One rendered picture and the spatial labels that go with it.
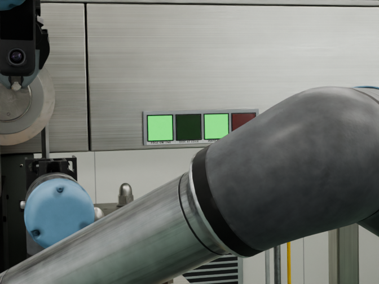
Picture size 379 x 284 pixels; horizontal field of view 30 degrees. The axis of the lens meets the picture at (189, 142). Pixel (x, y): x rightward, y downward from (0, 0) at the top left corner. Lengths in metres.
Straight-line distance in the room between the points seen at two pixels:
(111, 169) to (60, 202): 3.03
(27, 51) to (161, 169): 2.98
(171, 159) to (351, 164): 3.35
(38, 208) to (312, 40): 0.92
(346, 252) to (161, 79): 0.67
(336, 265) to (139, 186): 2.17
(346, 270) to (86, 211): 1.12
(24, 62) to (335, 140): 0.49
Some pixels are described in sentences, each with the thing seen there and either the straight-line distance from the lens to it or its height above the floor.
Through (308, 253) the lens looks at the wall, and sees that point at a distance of 4.18.
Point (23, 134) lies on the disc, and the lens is 1.10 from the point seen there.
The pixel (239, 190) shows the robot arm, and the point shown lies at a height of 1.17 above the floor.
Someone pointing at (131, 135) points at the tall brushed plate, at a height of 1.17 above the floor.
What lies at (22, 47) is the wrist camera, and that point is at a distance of 0.91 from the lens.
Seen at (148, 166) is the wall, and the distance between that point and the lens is 3.84.
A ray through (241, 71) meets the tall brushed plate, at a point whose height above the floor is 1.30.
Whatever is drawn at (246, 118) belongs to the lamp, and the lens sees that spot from 1.50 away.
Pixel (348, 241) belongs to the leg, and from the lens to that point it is 1.81.
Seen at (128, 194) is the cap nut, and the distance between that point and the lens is 1.44.
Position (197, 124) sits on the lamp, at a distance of 1.47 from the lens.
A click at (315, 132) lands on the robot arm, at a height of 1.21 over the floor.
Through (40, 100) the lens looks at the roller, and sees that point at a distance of 1.10.
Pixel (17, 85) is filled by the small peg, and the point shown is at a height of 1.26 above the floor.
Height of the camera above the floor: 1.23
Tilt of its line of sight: 3 degrees down
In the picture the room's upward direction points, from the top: 1 degrees counter-clockwise
